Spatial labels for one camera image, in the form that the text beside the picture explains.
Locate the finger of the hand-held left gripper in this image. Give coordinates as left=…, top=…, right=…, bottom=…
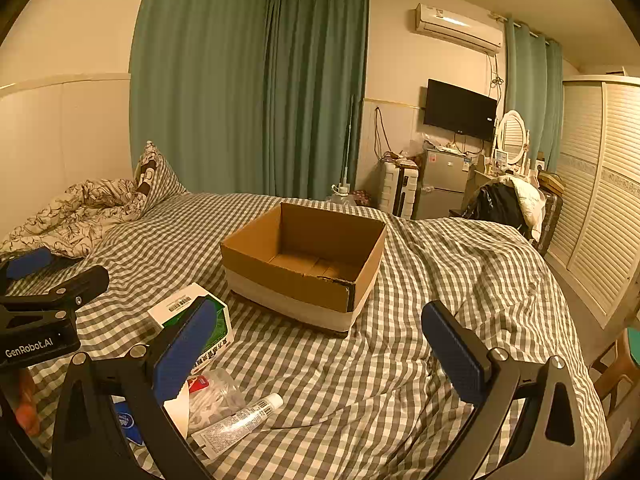
left=0, top=265, right=110, bottom=332
left=0, top=246, right=85, bottom=297

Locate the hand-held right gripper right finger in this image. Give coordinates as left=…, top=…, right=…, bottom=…
left=421, top=300, right=586, bottom=480

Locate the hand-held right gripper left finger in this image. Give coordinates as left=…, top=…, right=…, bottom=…
left=51, top=297, right=218, bottom=480

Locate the green and white medicine box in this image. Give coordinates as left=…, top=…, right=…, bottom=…
left=147, top=282, right=235, bottom=376

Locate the white ointment tube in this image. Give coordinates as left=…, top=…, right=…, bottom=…
left=191, top=392, right=284, bottom=459

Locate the blue and white packet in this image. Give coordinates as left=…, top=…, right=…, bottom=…
left=114, top=395, right=146, bottom=446

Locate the cardboard box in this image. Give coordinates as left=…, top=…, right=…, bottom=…
left=220, top=202, right=388, bottom=338

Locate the person's left hand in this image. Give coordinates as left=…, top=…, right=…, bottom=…
left=12, top=369, right=44, bottom=437

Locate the white paper card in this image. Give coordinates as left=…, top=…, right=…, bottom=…
left=164, top=390, right=191, bottom=439

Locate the floral quilt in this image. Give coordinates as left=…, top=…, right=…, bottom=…
left=0, top=178, right=151, bottom=259

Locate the grey checked blanket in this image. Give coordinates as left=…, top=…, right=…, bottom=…
left=0, top=192, right=613, bottom=480

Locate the checked pillow with brown print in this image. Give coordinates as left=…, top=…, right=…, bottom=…
left=134, top=141, right=191, bottom=216

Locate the dark suitcase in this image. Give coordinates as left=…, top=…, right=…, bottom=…
left=531, top=190, right=564, bottom=257

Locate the small grey fridge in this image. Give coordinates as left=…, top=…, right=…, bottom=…
left=415, top=149, right=473, bottom=221

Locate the vanity table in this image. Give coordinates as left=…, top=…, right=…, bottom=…
left=465, top=167, right=502, bottom=211

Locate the white jacket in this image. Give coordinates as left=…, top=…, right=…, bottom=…
left=492, top=175, right=547, bottom=242

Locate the white suitcase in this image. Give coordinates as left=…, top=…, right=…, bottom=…
left=377, top=162, right=420, bottom=219

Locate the green topped stool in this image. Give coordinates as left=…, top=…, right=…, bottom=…
left=591, top=327, right=640, bottom=417

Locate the clear water jug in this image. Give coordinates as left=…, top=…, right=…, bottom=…
left=327, top=185, right=357, bottom=206

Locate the woven basket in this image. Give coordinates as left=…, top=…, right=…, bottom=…
left=537, top=171, right=566, bottom=196

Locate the clutter on suitcase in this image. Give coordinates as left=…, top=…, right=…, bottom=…
left=382, top=149, right=419, bottom=167

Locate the white louvred wardrobe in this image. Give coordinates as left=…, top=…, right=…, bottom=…
left=544, top=75, right=640, bottom=330

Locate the green curtain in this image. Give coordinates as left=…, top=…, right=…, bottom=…
left=264, top=0, right=370, bottom=202
left=504, top=16, right=565, bottom=173
left=129, top=0, right=275, bottom=202

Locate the white oval vanity mirror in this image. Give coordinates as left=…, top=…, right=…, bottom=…
left=497, top=110, right=530, bottom=157

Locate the white pole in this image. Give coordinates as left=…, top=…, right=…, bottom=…
left=341, top=94, right=355, bottom=191

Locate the white air conditioner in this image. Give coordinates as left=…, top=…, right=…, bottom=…
left=413, top=3, right=504, bottom=57

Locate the dark wall cable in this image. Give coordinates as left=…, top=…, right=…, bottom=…
left=373, top=106, right=394, bottom=161

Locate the black wall television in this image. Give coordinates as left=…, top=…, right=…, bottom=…
left=423, top=79, right=499, bottom=142

